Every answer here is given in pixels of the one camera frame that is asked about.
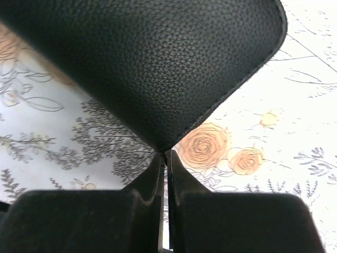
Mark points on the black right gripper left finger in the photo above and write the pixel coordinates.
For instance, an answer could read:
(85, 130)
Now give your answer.
(126, 220)

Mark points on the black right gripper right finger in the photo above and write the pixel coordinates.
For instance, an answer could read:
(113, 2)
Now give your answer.
(201, 220)

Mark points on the black zippered tool case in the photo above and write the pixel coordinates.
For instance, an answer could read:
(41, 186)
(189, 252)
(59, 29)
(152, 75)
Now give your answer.
(161, 67)

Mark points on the floral patterned table mat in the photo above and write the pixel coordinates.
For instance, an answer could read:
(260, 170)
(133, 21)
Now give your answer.
(276, 133)

